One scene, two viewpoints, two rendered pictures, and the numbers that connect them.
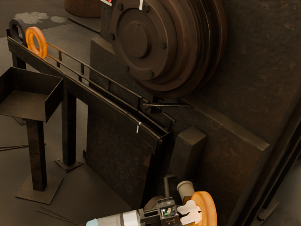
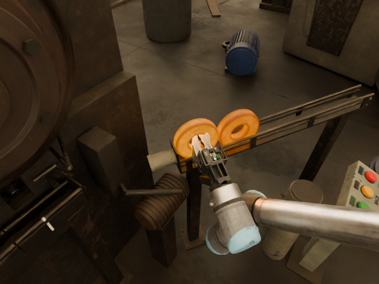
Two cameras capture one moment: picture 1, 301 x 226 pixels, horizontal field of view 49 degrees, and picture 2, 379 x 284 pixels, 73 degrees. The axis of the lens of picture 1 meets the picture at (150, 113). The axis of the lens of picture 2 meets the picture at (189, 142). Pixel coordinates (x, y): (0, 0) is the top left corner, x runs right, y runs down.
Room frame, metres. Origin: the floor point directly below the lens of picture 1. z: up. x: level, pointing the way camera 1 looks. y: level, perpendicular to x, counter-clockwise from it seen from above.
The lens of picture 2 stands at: (0.73, 0.38, 1.32)
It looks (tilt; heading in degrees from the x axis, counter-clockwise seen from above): 45 degrees down; 266
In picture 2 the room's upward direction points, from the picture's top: straight up
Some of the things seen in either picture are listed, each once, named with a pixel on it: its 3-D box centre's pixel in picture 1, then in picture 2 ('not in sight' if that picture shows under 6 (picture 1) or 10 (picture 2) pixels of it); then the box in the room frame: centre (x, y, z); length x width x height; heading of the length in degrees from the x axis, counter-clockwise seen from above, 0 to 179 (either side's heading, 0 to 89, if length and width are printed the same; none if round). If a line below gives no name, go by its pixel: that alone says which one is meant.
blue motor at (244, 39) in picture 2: not in sight; (243, 50); (0.03, -2.00, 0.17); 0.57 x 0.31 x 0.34; 72
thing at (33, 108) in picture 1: (32, 141); not in sight; (1.21, 0.58, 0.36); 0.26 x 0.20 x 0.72; 87
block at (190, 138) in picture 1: (186, 156); (104, 163); (0.97, -0.17, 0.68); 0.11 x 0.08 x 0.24; 142
